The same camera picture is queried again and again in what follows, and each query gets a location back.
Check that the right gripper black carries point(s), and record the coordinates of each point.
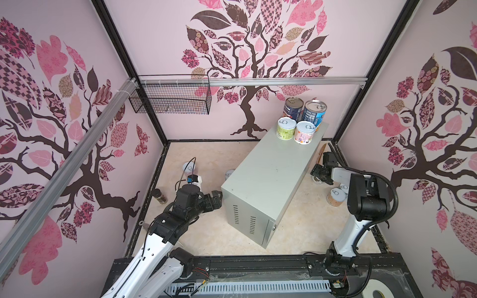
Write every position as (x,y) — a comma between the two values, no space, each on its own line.
(316,169)

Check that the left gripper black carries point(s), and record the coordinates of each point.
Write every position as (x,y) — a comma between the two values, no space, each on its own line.
(217,200)

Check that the pink labelled can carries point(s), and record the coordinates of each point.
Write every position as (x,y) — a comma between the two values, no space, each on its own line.
(304,132)

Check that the green labelled small can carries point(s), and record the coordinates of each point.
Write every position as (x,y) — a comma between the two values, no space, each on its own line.
(285,128)

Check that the large blue labelled can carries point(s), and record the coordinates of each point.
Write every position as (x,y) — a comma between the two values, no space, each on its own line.
(314,111)

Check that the dark tomato can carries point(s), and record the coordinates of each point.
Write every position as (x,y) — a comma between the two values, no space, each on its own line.
(293,108)

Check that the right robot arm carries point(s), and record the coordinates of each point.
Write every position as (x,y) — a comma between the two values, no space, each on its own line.
(372,199)

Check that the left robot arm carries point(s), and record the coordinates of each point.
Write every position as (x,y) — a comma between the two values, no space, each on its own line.
(158,264)

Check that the white can far right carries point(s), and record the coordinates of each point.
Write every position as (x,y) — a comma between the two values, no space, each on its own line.
(344,188)

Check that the orange labelled can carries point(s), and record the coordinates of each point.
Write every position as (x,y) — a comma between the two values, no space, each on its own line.
(336,197)

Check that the pink small can left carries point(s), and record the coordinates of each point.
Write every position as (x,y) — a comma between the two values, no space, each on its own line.
(189,168)

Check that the dark spice bottle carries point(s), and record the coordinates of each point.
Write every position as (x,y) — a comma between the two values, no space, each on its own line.
(159,196)

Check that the grey metal cabinet box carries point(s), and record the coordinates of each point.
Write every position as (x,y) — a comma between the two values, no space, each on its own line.
(259,191)

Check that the white tape roll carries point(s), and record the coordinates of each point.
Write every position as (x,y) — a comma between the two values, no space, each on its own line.
(376,287)

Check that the wooden handled knife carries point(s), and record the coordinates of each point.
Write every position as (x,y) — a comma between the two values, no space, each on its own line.
(321,152)

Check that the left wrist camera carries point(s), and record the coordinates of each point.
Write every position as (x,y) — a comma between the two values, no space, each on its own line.
(193,179)

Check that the white vented cable duct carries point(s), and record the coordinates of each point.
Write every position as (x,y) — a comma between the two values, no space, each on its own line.
(248,287)

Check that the black base frame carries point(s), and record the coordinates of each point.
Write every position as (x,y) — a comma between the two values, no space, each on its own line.
(388,268)

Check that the black wire basket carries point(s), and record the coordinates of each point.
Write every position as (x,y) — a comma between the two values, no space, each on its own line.
(172,94)

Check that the aluminium rail back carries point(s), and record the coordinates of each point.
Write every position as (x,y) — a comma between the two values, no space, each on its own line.
(345,80)

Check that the aluminium rail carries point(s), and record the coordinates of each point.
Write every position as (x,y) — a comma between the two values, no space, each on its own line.
(345,80)
(28,224)

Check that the aluminium rail left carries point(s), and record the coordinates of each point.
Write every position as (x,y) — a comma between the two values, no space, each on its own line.
(28,224)

